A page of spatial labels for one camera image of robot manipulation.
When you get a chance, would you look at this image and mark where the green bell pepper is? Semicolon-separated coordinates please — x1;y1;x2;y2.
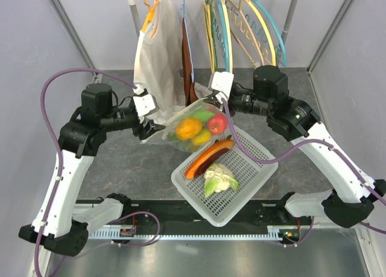
167;133;188;141

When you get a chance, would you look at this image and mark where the red apple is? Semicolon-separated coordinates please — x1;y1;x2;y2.
206;113;227;135

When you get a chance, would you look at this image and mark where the light green cucumber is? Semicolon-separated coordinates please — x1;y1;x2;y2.
192;109;215;124

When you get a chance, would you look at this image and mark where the orange tangerine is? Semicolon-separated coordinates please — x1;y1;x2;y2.
175;118;203;139

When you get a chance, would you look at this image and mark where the clear dotted zip top bag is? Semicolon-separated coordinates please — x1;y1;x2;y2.
145;98;228;152

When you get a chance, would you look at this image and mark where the yellow lemon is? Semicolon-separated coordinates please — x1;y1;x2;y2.
191;127;212;146

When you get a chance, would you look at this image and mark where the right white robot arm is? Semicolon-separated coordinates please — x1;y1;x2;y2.
209;65;385;228

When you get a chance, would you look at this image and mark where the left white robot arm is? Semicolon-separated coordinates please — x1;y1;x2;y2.
18;83;159;257

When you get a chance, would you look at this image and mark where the brown cloth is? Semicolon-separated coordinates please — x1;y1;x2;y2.
182;18;198;107

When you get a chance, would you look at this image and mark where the orange pumpkin slice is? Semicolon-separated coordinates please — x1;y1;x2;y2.
185;139;234;180

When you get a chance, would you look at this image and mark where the white t-shirt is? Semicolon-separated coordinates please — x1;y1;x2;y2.
133;0;217;127

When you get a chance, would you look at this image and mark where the teal plastic hanger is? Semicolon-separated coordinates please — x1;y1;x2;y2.
245;0;287;67

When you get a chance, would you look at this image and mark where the white cauliflower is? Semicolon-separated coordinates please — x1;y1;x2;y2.
204;163;239;198

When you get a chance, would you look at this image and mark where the cream hanger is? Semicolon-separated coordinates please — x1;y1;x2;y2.
203;2;215;73

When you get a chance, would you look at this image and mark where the green hanger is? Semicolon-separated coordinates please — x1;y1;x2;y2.
208;0;218;71

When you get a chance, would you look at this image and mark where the light blue hanger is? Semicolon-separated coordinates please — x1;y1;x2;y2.
212;0;233;73

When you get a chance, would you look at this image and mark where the yellow plastic hanger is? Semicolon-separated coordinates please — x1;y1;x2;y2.
242;0;276;66

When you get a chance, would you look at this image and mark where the orange hanger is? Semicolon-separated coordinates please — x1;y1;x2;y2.
141;0;159;33

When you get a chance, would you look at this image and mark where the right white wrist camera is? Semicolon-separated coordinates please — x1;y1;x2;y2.
209;71;234;99

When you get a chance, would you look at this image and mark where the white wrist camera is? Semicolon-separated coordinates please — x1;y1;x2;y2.
209;71;234;99
132;84;159;117

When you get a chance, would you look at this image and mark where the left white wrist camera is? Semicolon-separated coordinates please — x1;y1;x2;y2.
132;84;159;117

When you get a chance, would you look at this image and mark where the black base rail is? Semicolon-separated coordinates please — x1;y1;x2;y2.
75;195;341;236

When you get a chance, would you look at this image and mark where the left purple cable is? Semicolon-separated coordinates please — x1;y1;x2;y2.
33;67;160;277

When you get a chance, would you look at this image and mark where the white slotted cable duct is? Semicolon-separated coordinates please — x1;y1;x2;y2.
89;226;283;241

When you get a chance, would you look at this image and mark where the blue wire hanger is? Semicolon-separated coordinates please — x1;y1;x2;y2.
182;0;195;82

